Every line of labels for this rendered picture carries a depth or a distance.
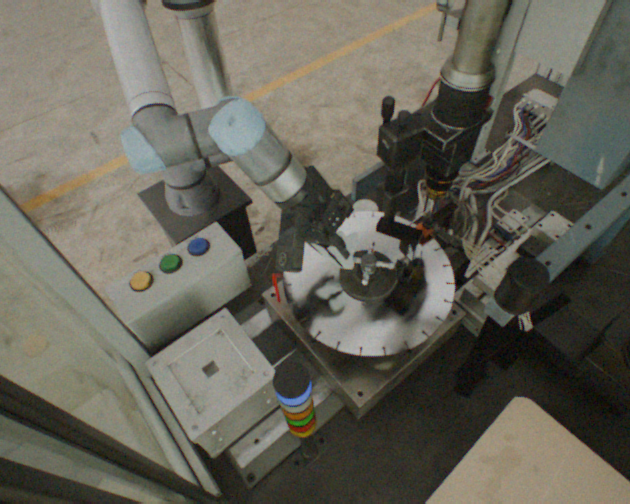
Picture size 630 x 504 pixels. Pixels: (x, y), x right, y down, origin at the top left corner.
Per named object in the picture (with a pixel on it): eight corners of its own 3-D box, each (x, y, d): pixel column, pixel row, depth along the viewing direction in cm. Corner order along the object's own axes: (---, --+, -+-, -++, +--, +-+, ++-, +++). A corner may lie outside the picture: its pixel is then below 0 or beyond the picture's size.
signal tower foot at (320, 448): (297, 475, 83) (296, 473, 81) (286, 459, 85) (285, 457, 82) (332, 444, 86) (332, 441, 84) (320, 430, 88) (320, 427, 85)
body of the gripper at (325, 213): (358, 211, 76) (320, 163, 69) (334, 251, 74) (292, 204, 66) (328, 209, 82) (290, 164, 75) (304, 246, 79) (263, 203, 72)
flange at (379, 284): (346, 305, 81) (346, 298, 79) (333, 257, 88) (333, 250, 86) (403, 294, 82) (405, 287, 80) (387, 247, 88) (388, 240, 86)
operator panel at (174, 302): (151, 353, 99) (125, 323, 87) (130, 320, 104) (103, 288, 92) (252, 285, 108) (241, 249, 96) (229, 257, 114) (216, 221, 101)
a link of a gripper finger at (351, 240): (374, 249, 82) (350, 219, 76) (360, 275, 80) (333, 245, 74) (362, 248, 84) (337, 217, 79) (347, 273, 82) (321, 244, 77)
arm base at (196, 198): (158, 194, 128) (146, 169, 120) (202, 170, 133) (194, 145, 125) (183, 224, 121) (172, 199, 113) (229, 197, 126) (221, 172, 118)
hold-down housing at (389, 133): (386, 222, 77) (398, 129, 60) (370, 205, 79) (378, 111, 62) (411, 209, 78) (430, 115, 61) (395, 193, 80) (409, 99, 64)
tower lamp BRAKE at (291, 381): (289, 414, 53) (287, 406, 50) (268, 385, 55) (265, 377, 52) (318, 390, 54) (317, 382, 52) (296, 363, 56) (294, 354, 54)
